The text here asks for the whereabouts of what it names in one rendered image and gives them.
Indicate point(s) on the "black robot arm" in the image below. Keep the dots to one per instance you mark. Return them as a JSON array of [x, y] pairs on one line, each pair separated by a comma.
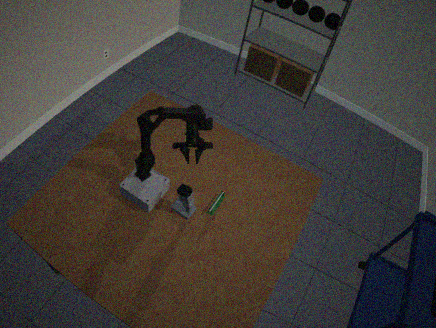
[[195, 119]]

